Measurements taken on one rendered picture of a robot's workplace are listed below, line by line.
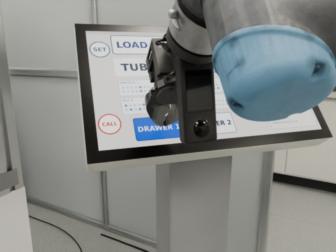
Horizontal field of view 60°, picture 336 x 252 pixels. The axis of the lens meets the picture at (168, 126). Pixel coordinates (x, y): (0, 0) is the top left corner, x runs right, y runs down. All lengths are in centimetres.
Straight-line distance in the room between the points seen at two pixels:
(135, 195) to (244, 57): 167
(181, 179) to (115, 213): 135
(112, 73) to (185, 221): 38
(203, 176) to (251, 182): 80
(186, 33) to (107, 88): 28
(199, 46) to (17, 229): 37
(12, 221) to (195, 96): 32
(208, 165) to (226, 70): 50
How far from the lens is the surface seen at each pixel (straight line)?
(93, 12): 179
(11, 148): 46
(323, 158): 273
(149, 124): 54
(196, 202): 72
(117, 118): 53
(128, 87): 57
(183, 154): 54
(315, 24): 22
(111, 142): 51
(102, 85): 57
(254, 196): 150
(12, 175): 47
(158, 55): 42
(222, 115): 60
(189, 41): 33
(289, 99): 21
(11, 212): 49
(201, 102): 38
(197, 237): 77
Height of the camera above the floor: 113
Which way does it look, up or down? 14 degrees down
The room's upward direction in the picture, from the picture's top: straight up
